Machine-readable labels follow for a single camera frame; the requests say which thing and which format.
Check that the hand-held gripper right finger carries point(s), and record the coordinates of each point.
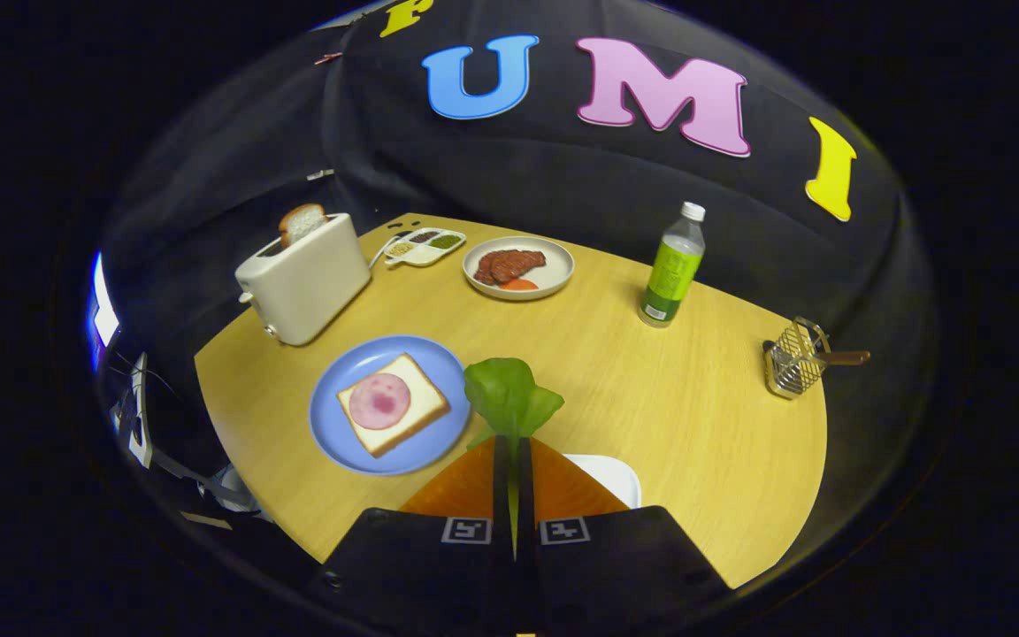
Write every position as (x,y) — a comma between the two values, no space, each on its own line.
(616,566)

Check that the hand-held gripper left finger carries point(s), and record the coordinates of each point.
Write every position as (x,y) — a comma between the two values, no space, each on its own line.
(439,566)

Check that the green lettuce leaf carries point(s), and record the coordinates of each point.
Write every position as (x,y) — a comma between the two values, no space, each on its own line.
(509,398)

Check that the toasted bread slice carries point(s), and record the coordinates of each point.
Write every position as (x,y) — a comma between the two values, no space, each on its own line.
(302,223)

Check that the white square plate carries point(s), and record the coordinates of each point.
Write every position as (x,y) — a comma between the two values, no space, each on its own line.
(611,478)

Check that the blue round plate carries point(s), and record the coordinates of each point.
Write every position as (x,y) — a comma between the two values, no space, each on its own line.
(341,433)

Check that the white bread slice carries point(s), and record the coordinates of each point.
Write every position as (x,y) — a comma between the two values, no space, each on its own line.
(421,398)

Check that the pink ham slice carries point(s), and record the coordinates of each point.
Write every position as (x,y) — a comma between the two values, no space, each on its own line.
(379,401)

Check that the red tomato slice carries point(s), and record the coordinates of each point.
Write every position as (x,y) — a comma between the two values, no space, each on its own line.
(519,284)

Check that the clear bottle with green label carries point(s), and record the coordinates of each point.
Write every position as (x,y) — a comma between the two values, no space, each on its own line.
(670,274)

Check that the beige round plate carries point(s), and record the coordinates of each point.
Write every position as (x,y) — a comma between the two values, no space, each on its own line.
(554,274)

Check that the brown meat piece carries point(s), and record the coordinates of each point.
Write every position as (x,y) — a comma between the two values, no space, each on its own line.
(487,267)
(523,261)

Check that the white toaster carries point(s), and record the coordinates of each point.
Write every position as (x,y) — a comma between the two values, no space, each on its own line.
(315,283)

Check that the white divided seasoning tray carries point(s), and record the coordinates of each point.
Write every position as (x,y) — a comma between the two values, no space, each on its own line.
(428,257)

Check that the white spoon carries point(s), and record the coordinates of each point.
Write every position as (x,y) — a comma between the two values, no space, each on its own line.
(383,252)

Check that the black backdrop cloth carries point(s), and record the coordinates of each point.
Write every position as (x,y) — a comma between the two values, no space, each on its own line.
(563,177)

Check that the silver clip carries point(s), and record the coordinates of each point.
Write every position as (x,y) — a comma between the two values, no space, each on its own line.
(320,174)

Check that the copper clip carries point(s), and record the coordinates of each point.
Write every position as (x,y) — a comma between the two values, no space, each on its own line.
(328,58)

